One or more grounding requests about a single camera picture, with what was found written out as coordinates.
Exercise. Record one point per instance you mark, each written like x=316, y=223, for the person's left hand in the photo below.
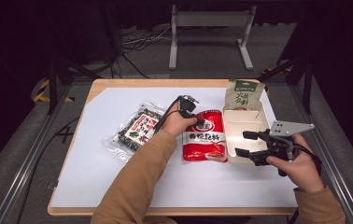
x=174, y=123

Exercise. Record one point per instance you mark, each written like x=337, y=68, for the wooden table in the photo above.
x=152, y=82

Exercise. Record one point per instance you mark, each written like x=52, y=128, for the yellow and black floor tape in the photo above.
x=42, y=93

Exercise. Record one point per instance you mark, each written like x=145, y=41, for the person's right hand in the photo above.
x=302, y=171

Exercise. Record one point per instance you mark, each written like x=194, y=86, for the white table mat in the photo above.
x=103, y=180

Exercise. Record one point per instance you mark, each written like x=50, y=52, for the black stand legs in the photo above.
x=53, y=81
x=305, y=81

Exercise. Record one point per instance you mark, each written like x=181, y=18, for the red seasoning packet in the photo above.
x=204, y=143

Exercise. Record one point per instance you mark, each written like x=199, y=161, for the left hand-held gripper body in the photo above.
x=187, y=105

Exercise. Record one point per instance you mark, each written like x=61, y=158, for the aluminium floor rail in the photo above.
x=330, y=155
x=25, y=168

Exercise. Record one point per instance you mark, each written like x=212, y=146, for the white divided box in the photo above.
x=243, y=124

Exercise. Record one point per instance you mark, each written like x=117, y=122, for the beige and green snack packet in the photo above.
x=243, y=95

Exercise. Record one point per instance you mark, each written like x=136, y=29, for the grey metal stand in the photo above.
x=212, y=19

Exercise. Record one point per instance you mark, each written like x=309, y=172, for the clear dried seaweed packet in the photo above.
x=137, y=132

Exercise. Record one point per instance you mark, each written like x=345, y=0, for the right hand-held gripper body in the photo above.
x=280, y=140

